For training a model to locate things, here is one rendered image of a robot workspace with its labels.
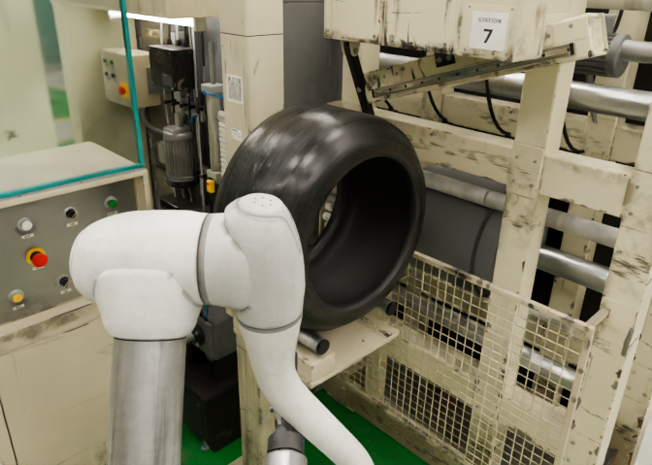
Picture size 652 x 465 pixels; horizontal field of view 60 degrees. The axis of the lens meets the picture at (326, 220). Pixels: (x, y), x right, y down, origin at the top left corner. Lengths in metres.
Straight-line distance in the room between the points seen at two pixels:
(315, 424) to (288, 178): 0.57
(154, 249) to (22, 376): 1.13
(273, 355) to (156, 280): 0.21
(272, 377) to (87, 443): 1.27
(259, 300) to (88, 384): 1.24
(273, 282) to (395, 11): 0.94
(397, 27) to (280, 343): 0.95
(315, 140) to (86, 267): 0.68
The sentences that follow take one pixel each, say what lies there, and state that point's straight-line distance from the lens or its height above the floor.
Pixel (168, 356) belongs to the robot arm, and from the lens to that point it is 0.83.
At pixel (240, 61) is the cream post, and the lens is 1.61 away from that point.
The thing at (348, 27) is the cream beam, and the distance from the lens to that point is 1.66.
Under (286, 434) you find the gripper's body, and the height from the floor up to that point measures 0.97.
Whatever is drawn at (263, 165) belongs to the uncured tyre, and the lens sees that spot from 1.37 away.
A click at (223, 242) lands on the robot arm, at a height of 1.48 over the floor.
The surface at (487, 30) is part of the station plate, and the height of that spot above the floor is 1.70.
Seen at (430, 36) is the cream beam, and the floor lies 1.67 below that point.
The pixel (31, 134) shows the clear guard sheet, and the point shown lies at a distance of 1.66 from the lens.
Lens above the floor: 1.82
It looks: 24 degrees down
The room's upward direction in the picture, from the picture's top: 1 degrees clockwise
